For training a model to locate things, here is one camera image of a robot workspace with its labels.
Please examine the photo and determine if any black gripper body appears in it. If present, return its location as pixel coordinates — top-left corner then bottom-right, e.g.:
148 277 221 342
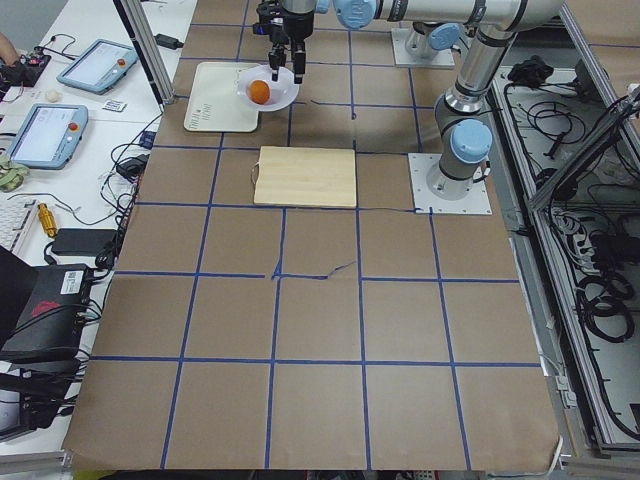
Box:
252 0 315 44

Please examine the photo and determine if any white ribbed plate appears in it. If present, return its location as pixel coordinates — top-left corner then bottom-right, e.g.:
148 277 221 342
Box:
237 65 299 112

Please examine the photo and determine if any orange fruit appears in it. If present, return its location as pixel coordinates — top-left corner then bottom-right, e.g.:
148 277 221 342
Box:
247 80 271 105

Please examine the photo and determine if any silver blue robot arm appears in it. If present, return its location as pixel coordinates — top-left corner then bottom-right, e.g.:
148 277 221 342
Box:
252 0 563 186

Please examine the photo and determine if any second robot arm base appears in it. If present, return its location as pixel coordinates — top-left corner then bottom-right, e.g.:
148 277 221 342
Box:
405 22 462 66

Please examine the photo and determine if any cream tray with bear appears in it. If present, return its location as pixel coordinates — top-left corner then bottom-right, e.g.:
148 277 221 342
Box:
183 62 258 133

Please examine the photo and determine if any small black adapter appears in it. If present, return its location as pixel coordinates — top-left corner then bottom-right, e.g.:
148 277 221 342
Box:
154 33 184 50

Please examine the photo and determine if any wooden cutting board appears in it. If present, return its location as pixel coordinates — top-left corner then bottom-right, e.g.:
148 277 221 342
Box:
254 146 357 208

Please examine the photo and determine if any upper blue teach pendant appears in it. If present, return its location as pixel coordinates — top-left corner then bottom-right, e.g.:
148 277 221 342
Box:
56 39 138 94

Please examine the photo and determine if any blue teach pendant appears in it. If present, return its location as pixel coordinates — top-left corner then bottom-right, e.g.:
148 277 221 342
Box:
56 39 138 94
8 103 88 170

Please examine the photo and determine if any lower blue teach pendant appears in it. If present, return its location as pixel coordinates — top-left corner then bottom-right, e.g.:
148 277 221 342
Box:
8 103 88 170

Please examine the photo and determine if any black power adapter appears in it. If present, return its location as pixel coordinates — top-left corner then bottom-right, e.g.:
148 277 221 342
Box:
44 228 117 265

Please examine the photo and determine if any gold metal cylinder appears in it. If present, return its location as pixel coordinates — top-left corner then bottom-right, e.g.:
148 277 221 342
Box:
38 203 58 238

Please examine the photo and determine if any white keyboard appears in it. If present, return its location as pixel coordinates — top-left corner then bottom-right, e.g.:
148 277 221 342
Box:
0 199 38 254

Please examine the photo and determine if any black electronics box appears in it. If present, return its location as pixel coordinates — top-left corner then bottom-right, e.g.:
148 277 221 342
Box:
1 248 96 364

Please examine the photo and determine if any aluminium frame post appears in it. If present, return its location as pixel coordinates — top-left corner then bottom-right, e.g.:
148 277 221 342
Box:
112 0 175 106

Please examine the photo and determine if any coiled black cable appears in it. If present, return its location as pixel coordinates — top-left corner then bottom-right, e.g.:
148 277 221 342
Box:
574 277 636 344

